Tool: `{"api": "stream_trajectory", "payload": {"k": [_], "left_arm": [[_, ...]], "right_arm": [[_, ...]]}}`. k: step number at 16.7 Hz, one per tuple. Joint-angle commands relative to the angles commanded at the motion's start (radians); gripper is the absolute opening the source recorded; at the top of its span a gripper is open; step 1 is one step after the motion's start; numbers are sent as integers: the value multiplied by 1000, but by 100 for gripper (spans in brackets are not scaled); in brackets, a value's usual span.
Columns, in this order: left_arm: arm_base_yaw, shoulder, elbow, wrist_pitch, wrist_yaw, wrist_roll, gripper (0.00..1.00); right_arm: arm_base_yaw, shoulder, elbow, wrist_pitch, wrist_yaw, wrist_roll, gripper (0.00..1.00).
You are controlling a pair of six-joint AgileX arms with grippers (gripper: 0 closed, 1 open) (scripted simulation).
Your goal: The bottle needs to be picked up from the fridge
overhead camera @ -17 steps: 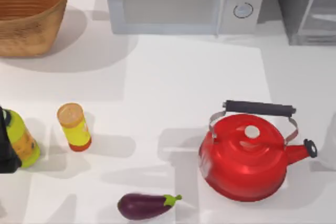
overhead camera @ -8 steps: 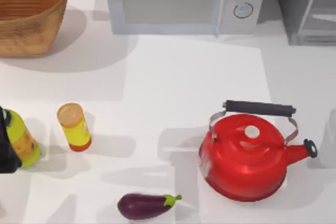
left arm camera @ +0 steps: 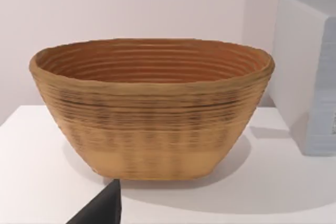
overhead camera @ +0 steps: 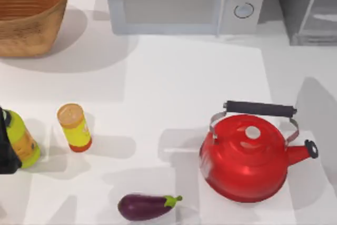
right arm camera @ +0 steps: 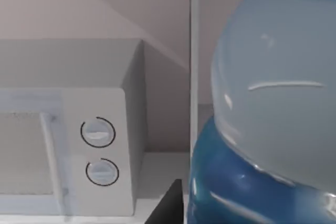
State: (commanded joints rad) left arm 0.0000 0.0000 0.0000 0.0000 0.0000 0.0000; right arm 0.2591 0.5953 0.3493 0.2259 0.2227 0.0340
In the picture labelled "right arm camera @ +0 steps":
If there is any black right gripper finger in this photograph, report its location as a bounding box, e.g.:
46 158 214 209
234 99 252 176
144 178 183 224

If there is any microwave oven door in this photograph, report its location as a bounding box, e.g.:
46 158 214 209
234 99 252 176
0 88 75 224

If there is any round microwave knob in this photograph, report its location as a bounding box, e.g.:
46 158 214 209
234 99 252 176
85 157 120 187
80 116 117 148

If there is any microwave door handle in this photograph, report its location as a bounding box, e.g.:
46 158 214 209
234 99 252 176
39 112 72 222

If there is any pale microwave oven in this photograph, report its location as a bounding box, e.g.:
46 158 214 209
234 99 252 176
0 38 148 224

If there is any pale blue plastic bottle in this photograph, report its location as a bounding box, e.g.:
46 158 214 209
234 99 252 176
185 0 336 224

